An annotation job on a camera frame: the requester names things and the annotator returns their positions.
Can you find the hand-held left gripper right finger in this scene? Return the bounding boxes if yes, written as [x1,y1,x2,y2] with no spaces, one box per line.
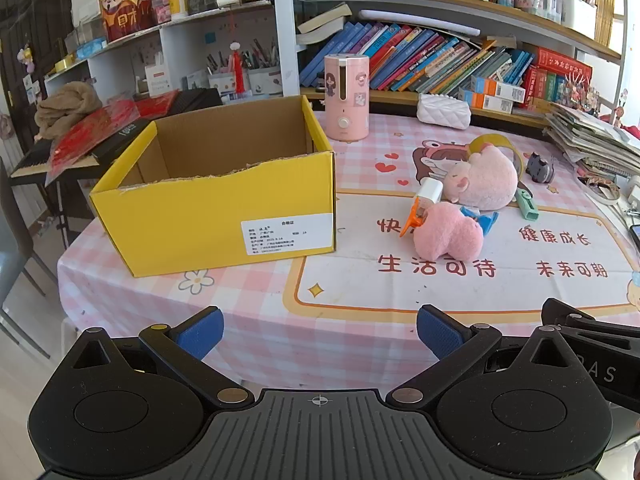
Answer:
[386,304,583,408]

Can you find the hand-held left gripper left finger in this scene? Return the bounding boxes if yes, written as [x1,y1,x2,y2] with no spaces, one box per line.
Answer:
[67,306,255,411]

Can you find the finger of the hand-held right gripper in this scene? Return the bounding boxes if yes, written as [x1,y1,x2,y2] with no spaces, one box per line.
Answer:
[541,298,640,356]
[575,345,640,413]

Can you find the pink plush toy blue feet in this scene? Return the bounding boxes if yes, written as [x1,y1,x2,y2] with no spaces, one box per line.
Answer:
[400,199,501,263]

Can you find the yellow cardboard box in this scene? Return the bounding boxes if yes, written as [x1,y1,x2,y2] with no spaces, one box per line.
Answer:
[89,94,338,279]

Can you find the grey toy car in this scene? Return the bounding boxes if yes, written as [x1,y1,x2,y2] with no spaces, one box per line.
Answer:
[527,151,557,183]

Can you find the yellow tape roll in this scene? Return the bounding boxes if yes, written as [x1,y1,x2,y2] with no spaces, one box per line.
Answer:
[467,135,526,196]

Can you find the white charger plug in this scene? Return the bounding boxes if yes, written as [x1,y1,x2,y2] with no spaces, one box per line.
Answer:
[417,178,443,209]

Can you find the pink pig plush toy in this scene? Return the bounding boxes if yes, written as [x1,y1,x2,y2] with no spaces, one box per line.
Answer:
[442,145,519,211]

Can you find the stack of notebooks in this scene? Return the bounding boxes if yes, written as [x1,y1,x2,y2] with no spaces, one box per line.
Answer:
[545,102,640,178]

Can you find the grey chair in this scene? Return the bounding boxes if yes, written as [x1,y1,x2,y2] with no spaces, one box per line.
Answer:
[0,157,56,361]

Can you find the black box white print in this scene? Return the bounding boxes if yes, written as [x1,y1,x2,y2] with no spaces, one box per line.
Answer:
[90,119,153,161]

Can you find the white quilted pouch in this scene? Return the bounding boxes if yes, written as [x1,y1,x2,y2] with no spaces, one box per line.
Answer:
[417,92,472,128]

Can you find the red plastic bag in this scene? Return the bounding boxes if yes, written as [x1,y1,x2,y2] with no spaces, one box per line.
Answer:
[45,100,141,186]

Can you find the small red paper decoration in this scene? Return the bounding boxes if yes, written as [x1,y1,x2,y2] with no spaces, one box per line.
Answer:
[132,91,181,118]

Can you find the blue orange carton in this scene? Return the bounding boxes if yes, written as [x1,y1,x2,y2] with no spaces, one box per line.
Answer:
[470,76,527,103]
[457,87,515,115]

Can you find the black keyboard case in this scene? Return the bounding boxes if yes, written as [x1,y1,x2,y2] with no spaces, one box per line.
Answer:
[165,87,223,111]

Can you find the electric piano keyboard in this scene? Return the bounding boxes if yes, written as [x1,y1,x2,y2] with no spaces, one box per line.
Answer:
[10,135,66,178]

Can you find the red thick books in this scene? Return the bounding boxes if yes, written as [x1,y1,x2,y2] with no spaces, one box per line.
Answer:
[522,45,593,106]

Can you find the pink humidifier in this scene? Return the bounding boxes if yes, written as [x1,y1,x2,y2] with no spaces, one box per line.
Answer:
[324,53,370,141]

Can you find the white straws box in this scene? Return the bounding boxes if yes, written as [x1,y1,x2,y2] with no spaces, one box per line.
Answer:
[145,65,173,96]

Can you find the beige cloth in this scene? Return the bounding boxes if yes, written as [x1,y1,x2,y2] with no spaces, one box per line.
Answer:
[35,81,103,138]

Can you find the red tassel ornament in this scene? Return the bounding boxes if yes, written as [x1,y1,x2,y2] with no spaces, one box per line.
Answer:
[229,40,248,96]

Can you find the row of colourful books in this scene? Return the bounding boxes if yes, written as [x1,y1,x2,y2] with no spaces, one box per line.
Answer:
[299,22,536,95]

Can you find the white bookshelf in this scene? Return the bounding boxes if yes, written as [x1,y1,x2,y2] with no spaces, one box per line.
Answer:
[45,0,631,131]

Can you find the red figure gift box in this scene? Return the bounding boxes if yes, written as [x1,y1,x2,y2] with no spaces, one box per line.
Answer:
[97,0,157,43]

